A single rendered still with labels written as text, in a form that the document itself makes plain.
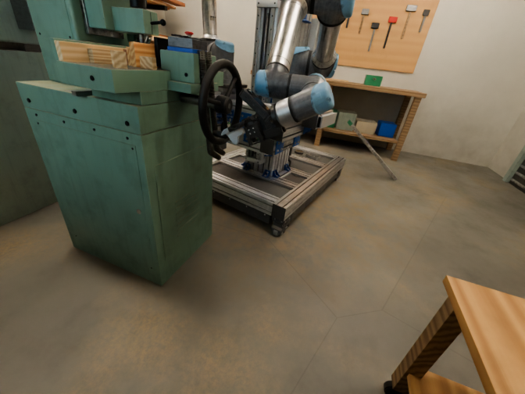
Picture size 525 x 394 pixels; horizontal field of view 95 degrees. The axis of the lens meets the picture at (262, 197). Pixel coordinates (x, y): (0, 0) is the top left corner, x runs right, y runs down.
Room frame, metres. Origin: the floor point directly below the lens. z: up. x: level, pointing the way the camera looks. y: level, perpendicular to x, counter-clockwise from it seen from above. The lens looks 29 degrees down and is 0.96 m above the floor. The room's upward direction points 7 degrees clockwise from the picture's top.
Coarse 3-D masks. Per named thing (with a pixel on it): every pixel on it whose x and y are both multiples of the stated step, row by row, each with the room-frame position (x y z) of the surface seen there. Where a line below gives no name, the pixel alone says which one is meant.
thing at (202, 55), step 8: (200, 56) 0.90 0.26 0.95; (208, 56) 0.94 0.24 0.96; (200, 64) 0.91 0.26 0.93; (208, 64) 0.95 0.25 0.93; (200, 72) 0.91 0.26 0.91; (208, 112) 0.92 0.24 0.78; (208, 120) 0.92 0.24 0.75; (216, 120) 0.97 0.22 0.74; (216, 128) 0.97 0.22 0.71; (208, 144) 0.92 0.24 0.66; (208, 152) 0.93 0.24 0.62; (224, 152) 1.08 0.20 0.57
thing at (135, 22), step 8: (112, 8) 1.00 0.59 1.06; (120, 8) 0.99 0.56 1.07; (128, 8) 0.98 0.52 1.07; (136, 8) 0.98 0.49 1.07; (112, 16) 1.01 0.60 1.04; (120, 16) 0.99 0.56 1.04; (128, 16) 0.98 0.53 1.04; (136, 16) 0.97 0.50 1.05; (144, 16) 0.97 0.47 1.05; (152, 16) 1.01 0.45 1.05; (120, 24) 1.00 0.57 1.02; (128, 24) 0.99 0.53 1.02; (136, 24) 0.98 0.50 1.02; (144, 24) 0.97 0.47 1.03; (128, 32) 1.01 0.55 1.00; (136, 32) 0.98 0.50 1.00; (144, 32) 0.97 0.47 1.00; (152, 32) 1.00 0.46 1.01
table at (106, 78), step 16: (64, 64) 0.74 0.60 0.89; (80, 64) 0.73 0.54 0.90; (96, 64) 0.78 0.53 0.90; (64, 80) 0.75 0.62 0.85; (80, 80) 0.73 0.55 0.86; (96, 80) 0.71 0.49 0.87; (112, 80) 0.69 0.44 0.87; (128, 80) 0.74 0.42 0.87; (144, 80) 0.79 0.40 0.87; (160, 80) 0.86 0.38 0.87
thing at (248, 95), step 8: (248, 88) 0.79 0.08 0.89; (240, 96) 0.76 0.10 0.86; (248, 96) 0.76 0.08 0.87; (256, 96) 0.79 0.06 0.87; (248, 104) 0.75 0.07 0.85; (256, 104) 0.75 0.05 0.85; (264, 104) 0.78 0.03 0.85; (256, 112) 0.74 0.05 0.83; (264, 112) 0.74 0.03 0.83; (264, 120) 0.74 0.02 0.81
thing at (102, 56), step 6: (90, 48) 0.81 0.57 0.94; (96, 48) 0.82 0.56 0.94; (90, 54) 0.81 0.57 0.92; (96, 54) 0.82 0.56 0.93; (102, 54) 0.84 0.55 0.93; (108, 54) 0.86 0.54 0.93; (90, 60) 0.82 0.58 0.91; (96, 60) 0.82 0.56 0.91; (102, 60) 0.84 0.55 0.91; (108, 60) 0.86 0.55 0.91
